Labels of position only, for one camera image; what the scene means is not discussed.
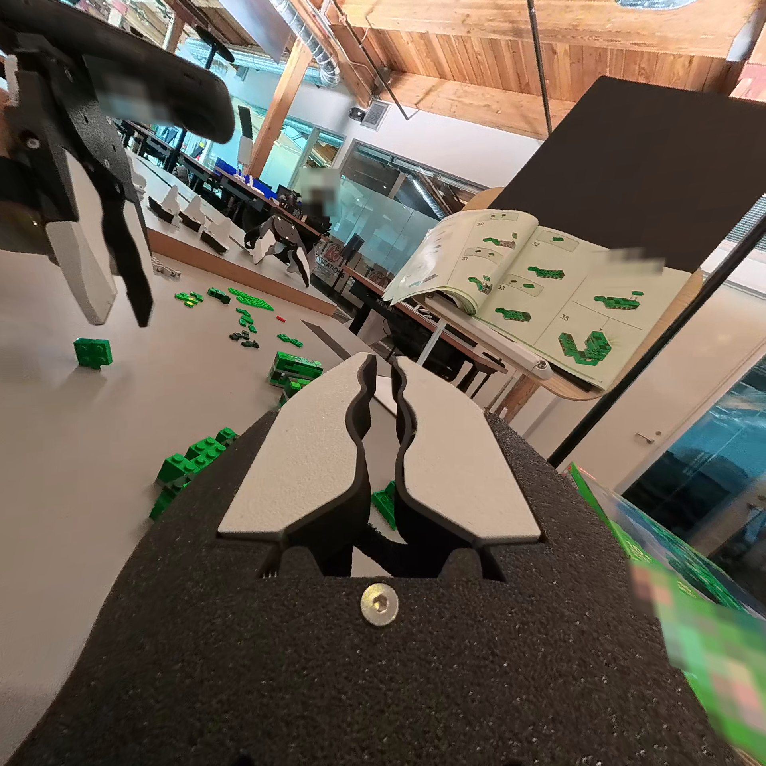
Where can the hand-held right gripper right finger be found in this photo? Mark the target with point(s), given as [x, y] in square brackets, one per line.
[467, 473]

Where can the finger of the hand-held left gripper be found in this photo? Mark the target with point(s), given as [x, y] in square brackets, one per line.
[84, 269]
[142, 251]

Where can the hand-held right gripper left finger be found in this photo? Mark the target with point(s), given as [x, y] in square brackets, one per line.
[299, 455]

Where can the small green square brick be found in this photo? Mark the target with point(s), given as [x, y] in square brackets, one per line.
[93, 353]

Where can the brown standing desk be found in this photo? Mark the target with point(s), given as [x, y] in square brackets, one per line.
[473, 353]

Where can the grey brick pieces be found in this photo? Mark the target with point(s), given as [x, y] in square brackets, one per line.
[166, 268]

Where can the white fin-shaped stand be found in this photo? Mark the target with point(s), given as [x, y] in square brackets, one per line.
[194, 212]
[137, 179]
[167, 203]
[220, 232]

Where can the green and black brick assembly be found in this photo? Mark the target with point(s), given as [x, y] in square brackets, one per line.
[385, 505]

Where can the large curved green brick assembly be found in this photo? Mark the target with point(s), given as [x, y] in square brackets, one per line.
[191, 458]

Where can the white table with wooden edge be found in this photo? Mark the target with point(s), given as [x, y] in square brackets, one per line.
[251, 278]

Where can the cluster of loose green pieces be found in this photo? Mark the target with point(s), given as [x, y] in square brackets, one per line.
[251, 299]

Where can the white stand ledge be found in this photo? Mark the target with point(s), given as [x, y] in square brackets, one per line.
[514, 353]

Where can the row of blue bins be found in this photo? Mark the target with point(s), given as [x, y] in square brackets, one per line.
[260, 182]

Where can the black and white gripper device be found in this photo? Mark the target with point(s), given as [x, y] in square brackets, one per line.
[281, 236]

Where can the green cardboard box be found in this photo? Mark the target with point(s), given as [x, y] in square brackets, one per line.
[604, 508]

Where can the black round-top stand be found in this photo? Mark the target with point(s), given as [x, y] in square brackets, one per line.
[215, 45]

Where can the open instruction booklet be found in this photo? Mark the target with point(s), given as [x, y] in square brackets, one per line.
[538, 287]

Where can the black backing board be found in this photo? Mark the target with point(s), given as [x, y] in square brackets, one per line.
[628, 167]

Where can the black hanging rod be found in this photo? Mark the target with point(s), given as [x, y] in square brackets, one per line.
[539, 66]

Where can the wooden support post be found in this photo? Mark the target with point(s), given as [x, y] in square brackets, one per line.
[278, 107]

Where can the silver ventilation duct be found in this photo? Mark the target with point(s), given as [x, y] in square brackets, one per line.
[305, 36]

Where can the wall vent grille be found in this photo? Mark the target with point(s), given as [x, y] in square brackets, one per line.
[376, 115]

